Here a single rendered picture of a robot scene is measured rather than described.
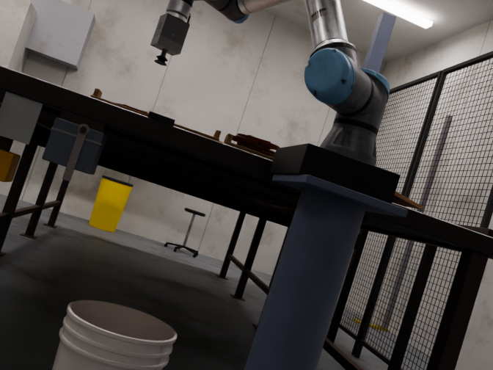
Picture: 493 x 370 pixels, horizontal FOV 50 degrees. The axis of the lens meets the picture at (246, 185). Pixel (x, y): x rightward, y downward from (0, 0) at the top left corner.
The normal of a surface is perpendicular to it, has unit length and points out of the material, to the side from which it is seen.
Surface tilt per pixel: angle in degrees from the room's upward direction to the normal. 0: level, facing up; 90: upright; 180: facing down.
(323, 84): 97
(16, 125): 90
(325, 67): 98
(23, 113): 90
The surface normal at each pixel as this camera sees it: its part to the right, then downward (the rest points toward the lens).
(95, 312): 0.71, 0.14
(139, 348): 0.51, 0.17
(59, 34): 0.24, 0.03
